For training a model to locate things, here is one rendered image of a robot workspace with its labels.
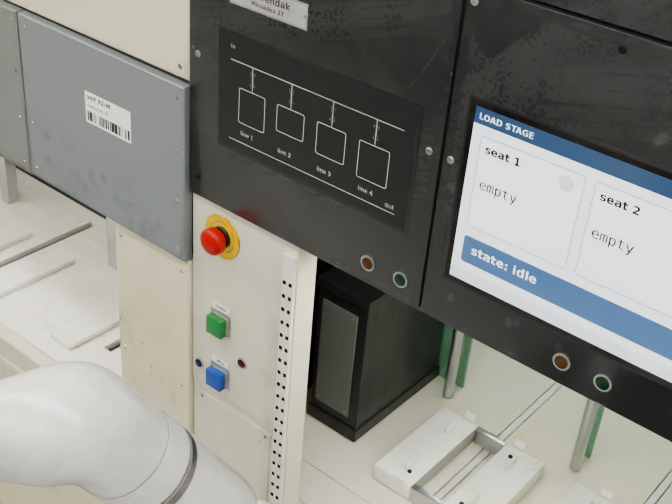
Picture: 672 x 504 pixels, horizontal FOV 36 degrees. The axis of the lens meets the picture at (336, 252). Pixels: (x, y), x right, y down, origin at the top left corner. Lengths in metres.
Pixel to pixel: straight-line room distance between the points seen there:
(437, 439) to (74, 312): 0.80
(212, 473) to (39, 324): 1.24
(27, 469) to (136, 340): 0.90
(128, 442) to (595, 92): 0.53
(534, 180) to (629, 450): 0.95
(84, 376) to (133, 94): 0.71
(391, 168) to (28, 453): 0.56
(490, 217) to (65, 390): 0.52
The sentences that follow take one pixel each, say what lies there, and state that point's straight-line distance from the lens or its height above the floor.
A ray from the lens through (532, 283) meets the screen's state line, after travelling 1.12.
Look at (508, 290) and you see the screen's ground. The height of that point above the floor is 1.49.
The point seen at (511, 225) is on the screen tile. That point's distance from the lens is 1.11.
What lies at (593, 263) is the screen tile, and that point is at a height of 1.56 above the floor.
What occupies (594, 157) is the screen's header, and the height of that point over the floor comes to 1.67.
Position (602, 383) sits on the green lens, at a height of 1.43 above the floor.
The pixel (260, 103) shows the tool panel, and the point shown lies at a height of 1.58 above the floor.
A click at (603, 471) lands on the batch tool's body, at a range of 1.89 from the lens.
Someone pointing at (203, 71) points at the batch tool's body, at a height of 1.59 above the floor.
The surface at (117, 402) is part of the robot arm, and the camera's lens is 0.83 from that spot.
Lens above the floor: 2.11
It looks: 32 degrees down
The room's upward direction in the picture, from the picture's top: 5 degrees clockwise
